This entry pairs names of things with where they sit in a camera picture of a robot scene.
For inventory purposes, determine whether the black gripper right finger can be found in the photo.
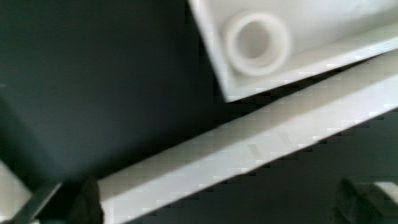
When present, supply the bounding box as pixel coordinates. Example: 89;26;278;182
331;179;398;224

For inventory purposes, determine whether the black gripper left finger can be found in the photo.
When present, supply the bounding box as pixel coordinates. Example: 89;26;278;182
11;178;105;224

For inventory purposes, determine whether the white square table top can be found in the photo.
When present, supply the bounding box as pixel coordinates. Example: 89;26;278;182
187;0;398;102

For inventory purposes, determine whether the white L-shaped obstacle wall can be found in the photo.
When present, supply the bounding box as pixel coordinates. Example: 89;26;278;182
100;50;398;224

